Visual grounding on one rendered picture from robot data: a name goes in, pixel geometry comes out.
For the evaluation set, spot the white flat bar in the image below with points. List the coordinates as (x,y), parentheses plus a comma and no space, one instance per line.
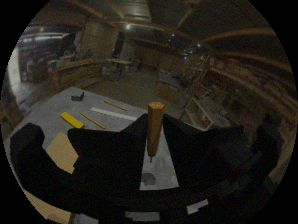
(113,114)

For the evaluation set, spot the yellow flat bar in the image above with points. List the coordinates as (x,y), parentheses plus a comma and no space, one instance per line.
(70,120)

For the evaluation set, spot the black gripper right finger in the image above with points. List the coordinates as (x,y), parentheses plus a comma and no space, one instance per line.
(190,147)

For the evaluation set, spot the tan panel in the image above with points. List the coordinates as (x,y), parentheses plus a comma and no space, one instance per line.
(62,152)

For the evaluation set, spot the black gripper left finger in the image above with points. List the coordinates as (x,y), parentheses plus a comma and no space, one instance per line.
(127,146)

